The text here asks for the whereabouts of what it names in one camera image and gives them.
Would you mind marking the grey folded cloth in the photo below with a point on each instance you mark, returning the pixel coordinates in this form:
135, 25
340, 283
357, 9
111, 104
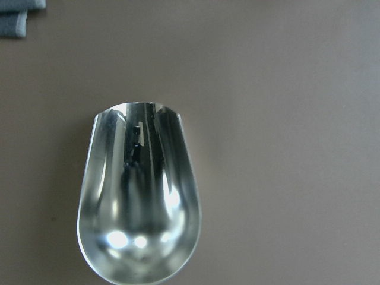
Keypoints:
14, 16

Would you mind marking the steel ice scoop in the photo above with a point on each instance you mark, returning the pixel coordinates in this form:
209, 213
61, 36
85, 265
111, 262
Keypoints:
139, 214

